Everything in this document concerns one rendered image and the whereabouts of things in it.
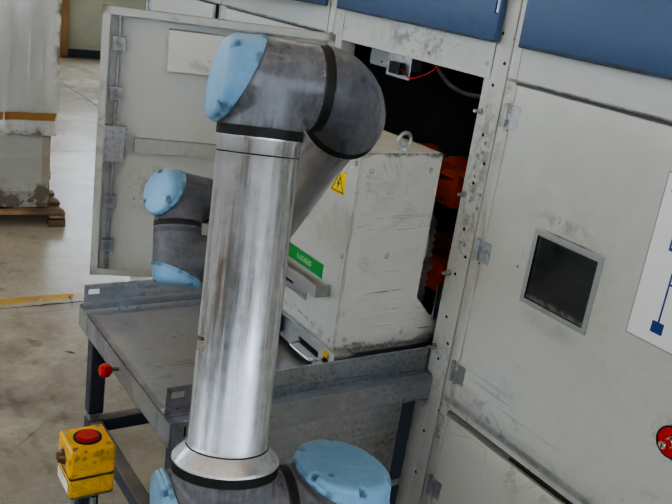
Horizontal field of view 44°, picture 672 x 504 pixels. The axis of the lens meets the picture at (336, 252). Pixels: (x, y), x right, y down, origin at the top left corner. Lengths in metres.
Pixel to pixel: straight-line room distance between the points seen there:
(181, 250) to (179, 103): 0.87
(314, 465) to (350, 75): 0.54
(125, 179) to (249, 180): 1.36
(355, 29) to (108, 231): 0.88
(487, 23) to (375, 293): 0.65
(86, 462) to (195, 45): 1.19
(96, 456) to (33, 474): 1.54
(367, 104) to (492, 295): 0.83
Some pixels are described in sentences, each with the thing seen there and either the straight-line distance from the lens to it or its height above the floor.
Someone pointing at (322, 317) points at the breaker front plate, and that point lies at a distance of 1.96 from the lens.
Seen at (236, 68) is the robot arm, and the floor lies 1.62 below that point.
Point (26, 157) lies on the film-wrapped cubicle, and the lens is 5.45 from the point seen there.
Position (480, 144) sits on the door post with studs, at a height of 1.43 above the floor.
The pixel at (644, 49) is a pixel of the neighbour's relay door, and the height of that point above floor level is 1.69.
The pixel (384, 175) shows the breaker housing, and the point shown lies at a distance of 1.84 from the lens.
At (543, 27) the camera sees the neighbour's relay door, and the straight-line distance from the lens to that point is 1.76.
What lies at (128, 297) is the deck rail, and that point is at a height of 0.87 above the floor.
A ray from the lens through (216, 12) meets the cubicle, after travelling 3.05.
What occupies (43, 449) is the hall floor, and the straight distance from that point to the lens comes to 3.23.
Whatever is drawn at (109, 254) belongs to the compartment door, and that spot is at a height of 0.89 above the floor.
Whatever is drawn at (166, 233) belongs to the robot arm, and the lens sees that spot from 1.57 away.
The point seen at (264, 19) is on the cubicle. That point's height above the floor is 1.57.
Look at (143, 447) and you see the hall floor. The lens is 3.24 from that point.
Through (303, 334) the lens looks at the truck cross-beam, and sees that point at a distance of 2.02.
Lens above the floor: 1.74
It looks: 18 degrees down
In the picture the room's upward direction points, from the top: 9 degrees clockwise
